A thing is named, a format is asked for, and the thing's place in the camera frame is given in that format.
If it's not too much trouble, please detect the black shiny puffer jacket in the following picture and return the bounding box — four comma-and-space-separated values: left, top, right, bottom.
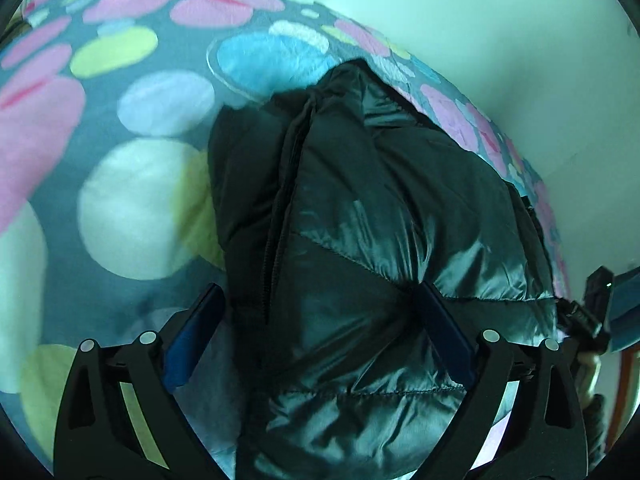
208, 60, 556, 479

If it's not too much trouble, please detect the grey knit sleeve forearm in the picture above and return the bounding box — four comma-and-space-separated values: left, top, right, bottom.
582, 393, 606, 470

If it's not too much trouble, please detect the person's right hand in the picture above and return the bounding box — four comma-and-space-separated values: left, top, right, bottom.
575, 352, 602, 410

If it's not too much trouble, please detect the teal window ledge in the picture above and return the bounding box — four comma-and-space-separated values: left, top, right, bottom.
608, 268, 640, 352

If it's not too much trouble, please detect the polka dot bed sheet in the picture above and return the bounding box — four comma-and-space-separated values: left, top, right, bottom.
1, 0, 566, 464

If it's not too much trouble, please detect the orange window frame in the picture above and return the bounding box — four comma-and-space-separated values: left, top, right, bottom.
605, 344, 639, 452

